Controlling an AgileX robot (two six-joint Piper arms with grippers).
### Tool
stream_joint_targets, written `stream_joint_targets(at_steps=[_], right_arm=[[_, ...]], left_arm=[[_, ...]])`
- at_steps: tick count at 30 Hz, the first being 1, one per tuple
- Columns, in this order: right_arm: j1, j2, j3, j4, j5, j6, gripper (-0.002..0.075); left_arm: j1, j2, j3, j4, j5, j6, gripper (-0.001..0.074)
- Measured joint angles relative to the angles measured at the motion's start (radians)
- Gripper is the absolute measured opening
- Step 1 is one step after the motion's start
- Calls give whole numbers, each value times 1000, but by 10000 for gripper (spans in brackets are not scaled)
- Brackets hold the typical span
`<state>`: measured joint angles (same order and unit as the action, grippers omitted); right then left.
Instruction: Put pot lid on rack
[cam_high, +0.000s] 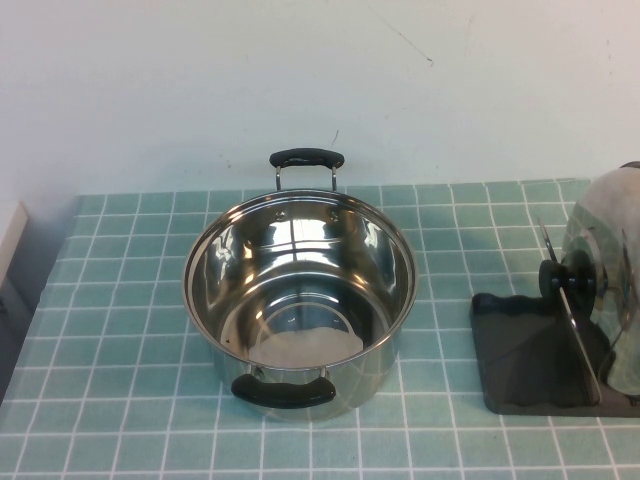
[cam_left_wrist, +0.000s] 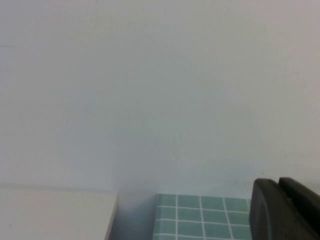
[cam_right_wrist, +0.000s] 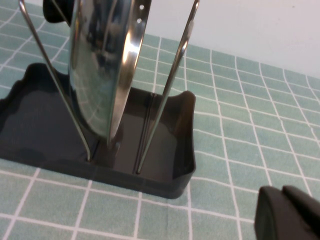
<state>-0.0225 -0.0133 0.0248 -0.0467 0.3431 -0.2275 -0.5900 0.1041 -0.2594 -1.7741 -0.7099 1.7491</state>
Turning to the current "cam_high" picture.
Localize steel pot lid black knob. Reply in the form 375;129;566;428
538;160;640;397

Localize stainless steel pot black handles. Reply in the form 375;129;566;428
181;147;419;424

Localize teal grid tablecloth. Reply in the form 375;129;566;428
0;178;640;480

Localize white block beside table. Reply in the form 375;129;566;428
0;200;30;312

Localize dark grey lid rack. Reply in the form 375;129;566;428
469;217;640;419

